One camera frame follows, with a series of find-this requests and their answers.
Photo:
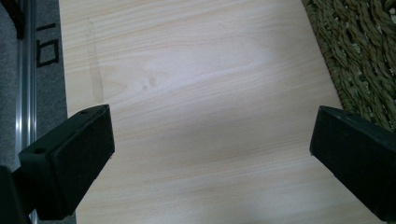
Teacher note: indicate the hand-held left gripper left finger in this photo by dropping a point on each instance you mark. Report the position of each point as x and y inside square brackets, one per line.
[71, 161]

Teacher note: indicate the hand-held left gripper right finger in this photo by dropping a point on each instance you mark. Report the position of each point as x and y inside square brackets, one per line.
[358, 155]

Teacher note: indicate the woven straw basket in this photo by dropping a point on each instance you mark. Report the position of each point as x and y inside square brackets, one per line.
[358, 53]

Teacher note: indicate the dark stand leg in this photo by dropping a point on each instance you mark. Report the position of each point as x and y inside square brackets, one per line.
[15, 15]

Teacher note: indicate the aluminium frame rail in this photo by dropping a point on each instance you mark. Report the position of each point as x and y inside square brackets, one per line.
[26, 77]

